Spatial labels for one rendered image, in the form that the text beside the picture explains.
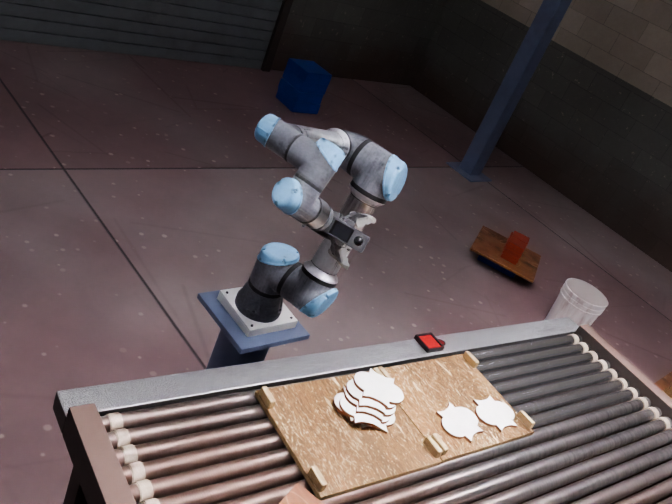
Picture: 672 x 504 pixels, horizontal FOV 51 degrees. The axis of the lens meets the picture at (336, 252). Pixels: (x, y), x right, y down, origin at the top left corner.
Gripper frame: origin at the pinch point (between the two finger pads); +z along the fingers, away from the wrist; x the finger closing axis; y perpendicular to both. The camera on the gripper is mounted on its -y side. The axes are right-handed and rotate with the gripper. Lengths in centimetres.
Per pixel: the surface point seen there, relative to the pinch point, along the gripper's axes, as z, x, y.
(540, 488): 57, 33, -54
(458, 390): 56, 22, -19
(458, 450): 39, 35, -35
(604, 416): 105, 6, -49
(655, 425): 122, 0, -61
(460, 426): 45, 30, -30
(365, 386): 19.1, 32.9, -10.9
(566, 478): 68, 28, -56
